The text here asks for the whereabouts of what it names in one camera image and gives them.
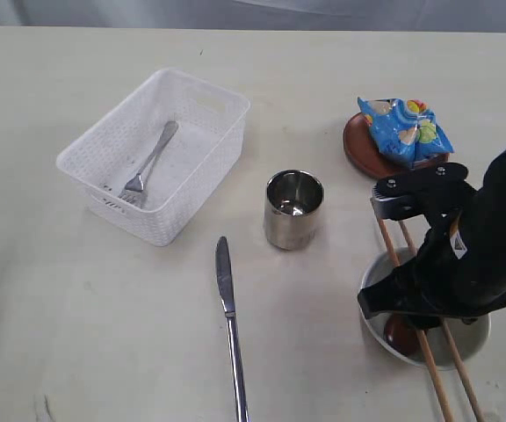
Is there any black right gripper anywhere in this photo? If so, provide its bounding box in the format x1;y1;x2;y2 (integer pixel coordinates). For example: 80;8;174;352
357;210;506;330

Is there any brown wooden spoon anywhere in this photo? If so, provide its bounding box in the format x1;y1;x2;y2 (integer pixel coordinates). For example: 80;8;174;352
383;314;420;356

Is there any wooden chopstick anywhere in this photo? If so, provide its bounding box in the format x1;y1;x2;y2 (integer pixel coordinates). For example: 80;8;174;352
399;222;487;421
370;199;454;422

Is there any pale green ceramic bowl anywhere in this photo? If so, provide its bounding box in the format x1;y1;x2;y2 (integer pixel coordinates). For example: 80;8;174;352
359;252;491;370

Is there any stainless steel cup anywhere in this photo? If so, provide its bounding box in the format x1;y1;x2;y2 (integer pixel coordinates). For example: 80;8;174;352
264;169;324;251

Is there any blue snack chip bag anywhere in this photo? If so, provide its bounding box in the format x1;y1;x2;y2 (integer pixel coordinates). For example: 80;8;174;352
358;98;454;169

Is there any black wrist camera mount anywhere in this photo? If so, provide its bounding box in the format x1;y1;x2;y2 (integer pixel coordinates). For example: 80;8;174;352
371;162;476;225

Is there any silver metal fork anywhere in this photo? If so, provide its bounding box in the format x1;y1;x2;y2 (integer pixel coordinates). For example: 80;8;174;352
119;120;179;208

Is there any silver table knife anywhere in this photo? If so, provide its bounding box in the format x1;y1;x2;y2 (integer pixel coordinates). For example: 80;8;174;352
215;236;249;422

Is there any brown round plate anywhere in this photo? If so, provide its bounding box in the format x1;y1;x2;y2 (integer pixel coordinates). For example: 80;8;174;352
342;112;451;180

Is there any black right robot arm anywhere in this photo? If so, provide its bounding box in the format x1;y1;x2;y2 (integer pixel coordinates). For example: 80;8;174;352
358;150;506;328

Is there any white plastic woven basket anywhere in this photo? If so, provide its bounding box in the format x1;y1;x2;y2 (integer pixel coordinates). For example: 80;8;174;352
56;69;250;246

